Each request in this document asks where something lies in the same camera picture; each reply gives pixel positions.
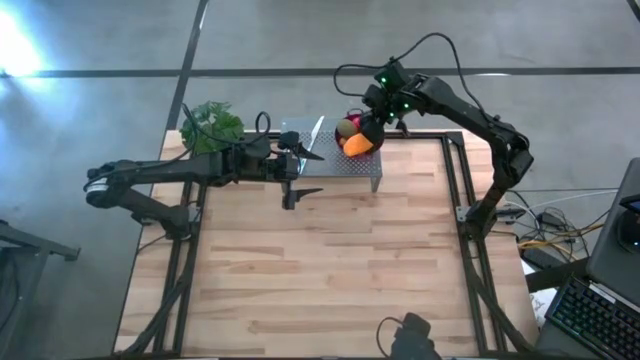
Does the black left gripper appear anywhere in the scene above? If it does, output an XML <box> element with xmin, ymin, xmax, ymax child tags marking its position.
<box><xmin>263</xmin><ymin>141</ymin><xmax>326</xmax><ymax>211</ymax></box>

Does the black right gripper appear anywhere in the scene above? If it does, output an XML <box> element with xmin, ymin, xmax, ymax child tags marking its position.
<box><xmin>361</xmin><ymin>82</ymin><xmax>417</xmax><ymax>138</ymax></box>

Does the large black toy plum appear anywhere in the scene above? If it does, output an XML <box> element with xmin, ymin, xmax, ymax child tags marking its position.
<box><xmin>359</xmin><ymin>114</ymin><xmax>387</xmax><ymax>152</ymax></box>

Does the long yellow toy fruit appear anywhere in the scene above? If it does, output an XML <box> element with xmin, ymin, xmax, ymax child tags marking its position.
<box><xmin>342</xmin><ymin>133</ymin><xmax>376</xmax><ymax>159</ymax></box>

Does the red colander bowl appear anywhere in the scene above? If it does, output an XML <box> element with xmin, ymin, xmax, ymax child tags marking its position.
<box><xmin>333</xmin><ymin>109</ymin><xmax>387</xmax><ymax>159</ymax></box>

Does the round green toy melon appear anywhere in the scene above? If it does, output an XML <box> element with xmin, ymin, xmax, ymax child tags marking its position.
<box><xmin>336</xmin><ymin>118</ymin><xmax>360</xmax><ymax>140</ymax></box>

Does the perforated metal shelf riser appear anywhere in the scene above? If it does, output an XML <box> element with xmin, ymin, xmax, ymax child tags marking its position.
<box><xmin>279</xmin><ymin>116</ymin><xmax>384</xmax><ymax>194</ymax></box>

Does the green leafy plant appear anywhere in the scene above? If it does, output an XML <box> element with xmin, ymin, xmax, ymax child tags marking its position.
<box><xmin>178</xmin><ymin>100</ymin><xmax>247</xmax><ymax>156</ymax></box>

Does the white printed paper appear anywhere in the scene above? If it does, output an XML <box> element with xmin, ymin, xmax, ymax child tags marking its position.
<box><xmin>528</xmin><ymin>287</ymin><xmax>559</xmax><ymax>329</ymax></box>

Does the black computer desk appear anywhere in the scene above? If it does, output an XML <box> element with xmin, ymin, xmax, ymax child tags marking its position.
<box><xmin>533</xmin><ymin>157</ymin><xmax>640</xmax><ymax>360</ymax></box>

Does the black keyboard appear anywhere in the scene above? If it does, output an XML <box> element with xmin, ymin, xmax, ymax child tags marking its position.
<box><xmin>545</xmin><ymin>273</ymin><xmax>640</xmax><ymax>360</ymax></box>

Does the dark grey side table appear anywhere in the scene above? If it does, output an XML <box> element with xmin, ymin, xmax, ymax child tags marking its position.
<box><xmin>0</xmin><ymin>218</ymin><xmax>82</xmax><ymax>360</ymax></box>

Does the black table edge rail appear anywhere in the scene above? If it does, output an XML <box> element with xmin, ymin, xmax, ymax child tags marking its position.
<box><xmin>112</xmin><ymin>352</ymin><xmax>541</xmax><ymax>360</ymax></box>
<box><xmin>439</xmin><ymin>132</ymin><xmax>506</xmax><ymax>357</ymax></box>
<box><xmin>243</xmin><ymin>129</ymin><xmax>466</xmax><ymax>143</ymax></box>
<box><xmin>149</xmin><ymin>180</ymin><xmax>209</xmax><ymax>357</ymax></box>

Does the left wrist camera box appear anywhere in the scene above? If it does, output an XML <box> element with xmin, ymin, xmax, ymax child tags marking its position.
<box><xmin>277</xmin><ymin>130</ymin><xmax>302</xmax><ymax>151</ymax></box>

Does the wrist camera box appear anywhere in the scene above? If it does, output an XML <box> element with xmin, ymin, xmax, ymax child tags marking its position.
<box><xmin>373</xmin><ymin>59</ymin><xmax>410</xmax><ymax>95</ymax></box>
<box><xmin>277</xmin><ymin>130</ymin><xmax>302</xmax><ymax>151</ymax></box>

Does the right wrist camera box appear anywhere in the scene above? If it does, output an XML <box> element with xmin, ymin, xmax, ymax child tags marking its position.
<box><xmin>373</xmin><ymin>59</ymin><xmax>410</xmax><ymax>95</ymax></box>

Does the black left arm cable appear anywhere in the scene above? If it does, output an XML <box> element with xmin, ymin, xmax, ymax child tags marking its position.
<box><xmin>180</xmin><ymin>102</ymin><xmax>274</xmax><ymax>151</ymax></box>

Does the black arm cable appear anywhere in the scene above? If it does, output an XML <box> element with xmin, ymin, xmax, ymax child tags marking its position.
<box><xmin>332</xmin><ymin>32</ymin><xmax>490</xmax><ymax>117</ymax></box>
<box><xmin>180</xmin><ymin>102</ymin><xmax>274</xmax><ymax>151</ymax></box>

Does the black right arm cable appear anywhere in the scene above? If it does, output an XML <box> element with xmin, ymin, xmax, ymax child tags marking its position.
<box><xmin>332</xmin><ymin>32</ymin><xmax>490</xmax><ymax>117</ymax></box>

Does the black camera cable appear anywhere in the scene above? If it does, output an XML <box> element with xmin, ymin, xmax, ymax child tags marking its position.
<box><xmin>374</xmin><ymin>315</ymin><xmax>404</xmax><ymax>359</ymax></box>

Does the yellow floor cable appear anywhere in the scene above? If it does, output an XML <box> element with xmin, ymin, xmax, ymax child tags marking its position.
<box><xmin>516</xmin><ymin>223</ymin><xmax>607</xmax><ymax>252</ymax></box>

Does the white cable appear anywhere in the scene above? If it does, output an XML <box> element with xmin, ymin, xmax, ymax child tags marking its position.
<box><xmin>502</xmin><ymin>188</ymin><xmax>621</xmax><ymax>214</ymax></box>

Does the black diagonal frame brace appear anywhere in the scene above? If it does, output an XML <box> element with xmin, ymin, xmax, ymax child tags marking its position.
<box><xmin>467</xmin><ymin>264</ymin><xmax>540</xmax><ymax>357</ymax></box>

